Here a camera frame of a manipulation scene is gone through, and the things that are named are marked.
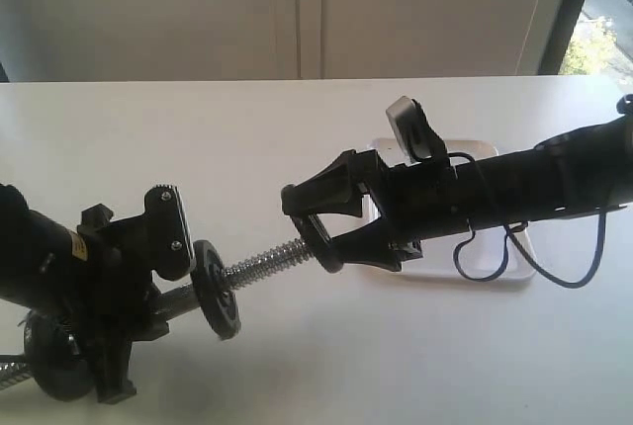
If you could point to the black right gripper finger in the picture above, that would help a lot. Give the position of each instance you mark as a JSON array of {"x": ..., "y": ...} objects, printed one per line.
[
  {"x": 369, "y": 245},
  {"x": 332, "y": 190}
]

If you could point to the white plastic tray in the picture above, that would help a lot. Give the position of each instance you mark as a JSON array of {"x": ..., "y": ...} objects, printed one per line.
[{"x": 478, "y": 259}]

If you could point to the chrome dumbbell bar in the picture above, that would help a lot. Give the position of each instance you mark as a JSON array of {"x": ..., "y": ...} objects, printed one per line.
[{"x": 179, "y": 301}]

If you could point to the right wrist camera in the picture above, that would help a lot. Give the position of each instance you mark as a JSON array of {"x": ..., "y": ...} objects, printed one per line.
[{"x": 413, "y": 132}]

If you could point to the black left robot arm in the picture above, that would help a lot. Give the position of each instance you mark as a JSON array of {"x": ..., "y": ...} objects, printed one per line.
[{"x": 25, "y": 263}]

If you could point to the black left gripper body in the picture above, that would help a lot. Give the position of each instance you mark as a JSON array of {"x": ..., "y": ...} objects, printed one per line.
[{"x": 102, "y": 278}]

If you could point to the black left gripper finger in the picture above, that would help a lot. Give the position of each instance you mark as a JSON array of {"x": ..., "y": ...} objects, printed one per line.
[
  {"x": 112, "y": 372},
  {"x": 155, "y": 325}
]

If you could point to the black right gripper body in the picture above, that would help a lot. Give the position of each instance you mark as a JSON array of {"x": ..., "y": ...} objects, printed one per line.
[{"x": 415, "y": 201}]

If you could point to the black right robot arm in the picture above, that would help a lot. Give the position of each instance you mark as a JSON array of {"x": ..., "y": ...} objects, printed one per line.
[{"x": 581, "y": 172}]

